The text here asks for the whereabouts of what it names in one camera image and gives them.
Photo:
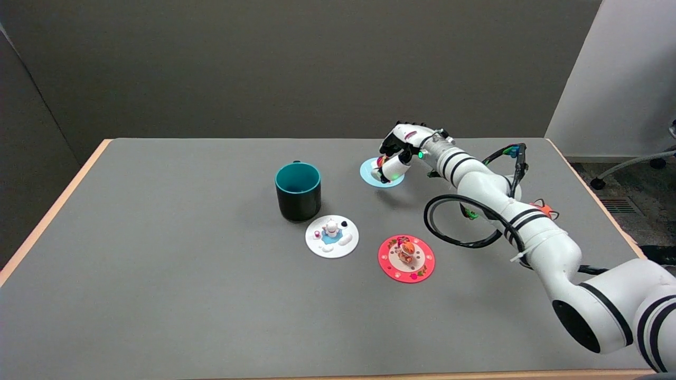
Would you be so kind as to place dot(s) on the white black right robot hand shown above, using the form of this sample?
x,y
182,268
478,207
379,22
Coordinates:
x,y
404,138

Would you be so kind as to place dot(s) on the light blue balloon cup lid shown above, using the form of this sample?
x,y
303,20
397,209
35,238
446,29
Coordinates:
x,y
366,171

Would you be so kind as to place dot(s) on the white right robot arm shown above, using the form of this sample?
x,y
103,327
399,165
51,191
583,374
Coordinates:
x,y
549,248

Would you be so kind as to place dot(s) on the white cat cup lid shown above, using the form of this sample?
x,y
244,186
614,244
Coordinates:
x,y
340,244

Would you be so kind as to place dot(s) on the red lucky cat cup lid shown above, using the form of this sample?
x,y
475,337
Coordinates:
x,y
391,266

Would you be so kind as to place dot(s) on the orange fox cup lid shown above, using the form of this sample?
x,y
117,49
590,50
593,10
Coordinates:
x,y
546,209

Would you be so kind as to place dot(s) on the teal ceramic mug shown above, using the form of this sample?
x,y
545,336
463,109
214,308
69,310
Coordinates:
x,y
298,198

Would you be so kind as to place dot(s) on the floor vent grille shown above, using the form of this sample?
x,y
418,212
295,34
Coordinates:
x,y
619,206

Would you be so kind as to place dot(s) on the office chair base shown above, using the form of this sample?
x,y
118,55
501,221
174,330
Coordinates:
x,y
628,163

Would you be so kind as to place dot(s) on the black shoe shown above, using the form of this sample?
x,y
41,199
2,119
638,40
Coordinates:
x,y
660,255

